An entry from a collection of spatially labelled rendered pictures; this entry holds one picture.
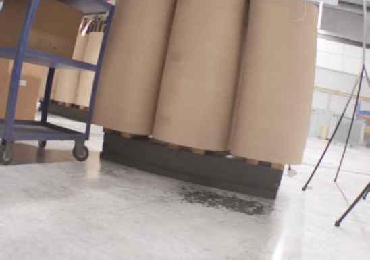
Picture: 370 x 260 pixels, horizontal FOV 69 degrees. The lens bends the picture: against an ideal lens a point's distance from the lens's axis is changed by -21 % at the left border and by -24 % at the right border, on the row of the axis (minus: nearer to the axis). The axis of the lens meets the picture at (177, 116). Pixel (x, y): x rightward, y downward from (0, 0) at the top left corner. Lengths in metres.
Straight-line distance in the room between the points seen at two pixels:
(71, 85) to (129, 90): 2.55
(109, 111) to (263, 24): 0.98
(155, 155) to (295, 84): 0.88
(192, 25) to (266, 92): 0.52
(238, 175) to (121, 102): 0.74
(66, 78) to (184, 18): 2.80
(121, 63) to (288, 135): 0.99
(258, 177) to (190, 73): 0.65
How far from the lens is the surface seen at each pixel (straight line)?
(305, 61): 1.65
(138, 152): 1.96
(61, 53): 1.68
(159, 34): 1.91
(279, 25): 1.67
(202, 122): 1.67
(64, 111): 4.54
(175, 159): 1.87
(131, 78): 1.86
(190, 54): 1.73
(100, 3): 1.80
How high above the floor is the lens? 0.39
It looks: 2 degrees down
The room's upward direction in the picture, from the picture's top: 10 degrees clockwise
